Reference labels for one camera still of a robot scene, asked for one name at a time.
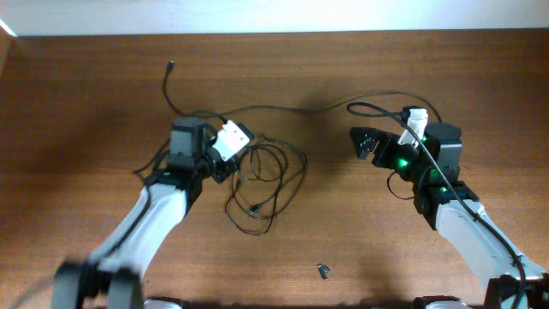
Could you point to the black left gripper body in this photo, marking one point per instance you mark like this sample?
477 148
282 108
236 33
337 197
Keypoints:
220 172

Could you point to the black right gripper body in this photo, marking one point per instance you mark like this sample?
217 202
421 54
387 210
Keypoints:
391 154

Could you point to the small black clip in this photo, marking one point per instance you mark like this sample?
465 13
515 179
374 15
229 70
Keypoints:
323 270

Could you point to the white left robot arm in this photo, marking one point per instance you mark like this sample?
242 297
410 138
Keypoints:
195 151

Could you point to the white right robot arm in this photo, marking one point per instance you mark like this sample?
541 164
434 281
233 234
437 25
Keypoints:
429 158

